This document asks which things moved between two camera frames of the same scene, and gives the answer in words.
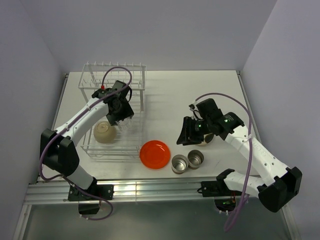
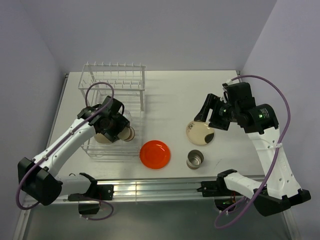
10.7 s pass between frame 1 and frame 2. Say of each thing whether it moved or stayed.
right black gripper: moved
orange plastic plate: stayed
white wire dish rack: stayed
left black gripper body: moved
